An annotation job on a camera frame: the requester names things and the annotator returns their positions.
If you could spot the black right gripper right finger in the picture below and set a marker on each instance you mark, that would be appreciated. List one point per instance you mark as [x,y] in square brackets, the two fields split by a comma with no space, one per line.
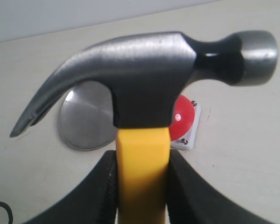
[191,200]

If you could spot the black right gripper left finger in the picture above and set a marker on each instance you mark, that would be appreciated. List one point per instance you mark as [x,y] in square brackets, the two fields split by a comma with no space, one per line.
[93,201]

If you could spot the yellow black claw hammer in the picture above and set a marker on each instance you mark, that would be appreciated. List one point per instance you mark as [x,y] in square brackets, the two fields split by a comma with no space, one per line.
[145,74]

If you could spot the red dome push button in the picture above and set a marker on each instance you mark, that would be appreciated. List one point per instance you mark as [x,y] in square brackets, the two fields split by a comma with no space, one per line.
[185,123]

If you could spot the round steel plate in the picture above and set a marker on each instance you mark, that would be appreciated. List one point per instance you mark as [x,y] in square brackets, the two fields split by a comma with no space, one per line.
[85,121]

